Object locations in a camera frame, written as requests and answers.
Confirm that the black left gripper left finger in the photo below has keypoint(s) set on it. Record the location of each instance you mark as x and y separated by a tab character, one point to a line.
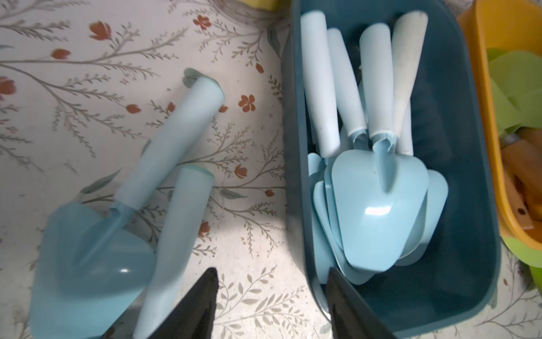
193	317

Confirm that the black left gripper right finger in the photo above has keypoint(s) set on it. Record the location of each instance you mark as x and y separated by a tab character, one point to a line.
351	317

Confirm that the light blue shovel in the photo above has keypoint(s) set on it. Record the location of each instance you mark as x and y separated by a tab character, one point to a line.
379	192
90	269
320	93

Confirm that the green shovel wooden handle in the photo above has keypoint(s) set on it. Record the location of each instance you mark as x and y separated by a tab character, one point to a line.
516	89

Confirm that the teal storage box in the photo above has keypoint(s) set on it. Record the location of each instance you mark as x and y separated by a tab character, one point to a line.
457	276

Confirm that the light blue shovel beside box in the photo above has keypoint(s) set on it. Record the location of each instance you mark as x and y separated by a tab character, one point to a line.
90	269

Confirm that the yellow storage box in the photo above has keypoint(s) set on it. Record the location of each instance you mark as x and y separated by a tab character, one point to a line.
504	25

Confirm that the white handled blue shovel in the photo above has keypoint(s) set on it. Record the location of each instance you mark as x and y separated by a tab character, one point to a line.
407	44

